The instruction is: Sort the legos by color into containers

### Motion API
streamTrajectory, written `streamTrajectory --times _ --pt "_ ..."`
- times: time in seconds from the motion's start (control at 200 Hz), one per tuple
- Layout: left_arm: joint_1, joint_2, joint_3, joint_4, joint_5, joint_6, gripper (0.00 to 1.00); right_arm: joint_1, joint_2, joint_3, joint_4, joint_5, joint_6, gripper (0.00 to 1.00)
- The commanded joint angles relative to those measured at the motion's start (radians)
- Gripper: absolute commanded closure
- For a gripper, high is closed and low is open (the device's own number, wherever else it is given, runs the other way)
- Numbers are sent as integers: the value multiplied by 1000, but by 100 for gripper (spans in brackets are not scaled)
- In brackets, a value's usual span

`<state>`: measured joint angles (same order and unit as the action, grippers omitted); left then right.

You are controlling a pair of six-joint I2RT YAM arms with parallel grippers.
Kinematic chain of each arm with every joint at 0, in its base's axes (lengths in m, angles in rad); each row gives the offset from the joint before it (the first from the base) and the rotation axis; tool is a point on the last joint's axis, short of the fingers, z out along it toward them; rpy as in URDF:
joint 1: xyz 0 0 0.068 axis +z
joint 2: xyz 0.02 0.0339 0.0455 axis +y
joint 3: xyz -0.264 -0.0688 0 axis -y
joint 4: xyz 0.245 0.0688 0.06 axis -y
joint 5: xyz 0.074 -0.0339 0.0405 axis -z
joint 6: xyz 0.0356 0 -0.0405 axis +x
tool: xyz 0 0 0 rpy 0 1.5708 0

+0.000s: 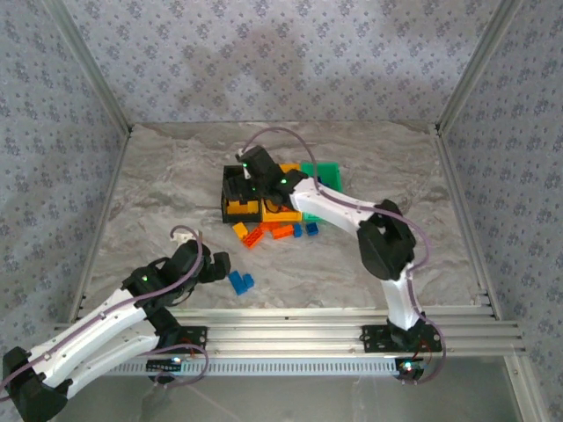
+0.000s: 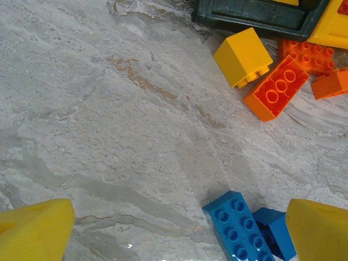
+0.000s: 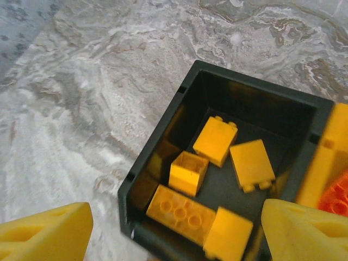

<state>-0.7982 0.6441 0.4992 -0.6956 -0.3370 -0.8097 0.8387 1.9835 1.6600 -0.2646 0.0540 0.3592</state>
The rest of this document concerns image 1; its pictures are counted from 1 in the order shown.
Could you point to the yellow lego brick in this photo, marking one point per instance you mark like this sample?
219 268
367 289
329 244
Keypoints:
239 230
233 205
250 206

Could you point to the long blue lego brick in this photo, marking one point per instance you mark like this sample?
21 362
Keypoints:
237 283

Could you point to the black plastic bin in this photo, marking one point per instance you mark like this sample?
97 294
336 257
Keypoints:
242 220

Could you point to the orange long lego brick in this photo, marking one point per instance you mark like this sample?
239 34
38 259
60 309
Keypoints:
269 226
253 237
283 231

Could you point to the yellow plastic bin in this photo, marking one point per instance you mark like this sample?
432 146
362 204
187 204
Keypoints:
281 216

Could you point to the green plastic bin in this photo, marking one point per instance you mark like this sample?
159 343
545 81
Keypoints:
330 171

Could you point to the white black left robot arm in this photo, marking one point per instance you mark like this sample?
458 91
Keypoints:
97 332

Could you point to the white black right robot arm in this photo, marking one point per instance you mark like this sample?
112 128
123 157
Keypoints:
325 206

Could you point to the wide aluminium extrusion beam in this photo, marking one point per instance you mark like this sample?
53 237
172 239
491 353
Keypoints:
286 338

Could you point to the black circuit board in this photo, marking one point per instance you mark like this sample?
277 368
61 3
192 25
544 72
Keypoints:
163 365

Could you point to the circuit board with green light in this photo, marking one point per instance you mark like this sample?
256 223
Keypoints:
411 371

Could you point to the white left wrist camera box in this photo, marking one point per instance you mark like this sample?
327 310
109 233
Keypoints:
182 237

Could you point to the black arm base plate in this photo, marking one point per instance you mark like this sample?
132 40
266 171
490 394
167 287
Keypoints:
374 338
199 330

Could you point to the narrow aluminium extrusion rail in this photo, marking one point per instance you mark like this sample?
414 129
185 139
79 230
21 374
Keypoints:
286 313

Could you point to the aluminium table side rail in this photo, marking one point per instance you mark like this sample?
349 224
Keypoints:
104 220
467 220

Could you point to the aluminium frame post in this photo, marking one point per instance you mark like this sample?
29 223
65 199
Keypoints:
476 66

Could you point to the aluminium frame leg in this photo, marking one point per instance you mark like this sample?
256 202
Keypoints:
525 391

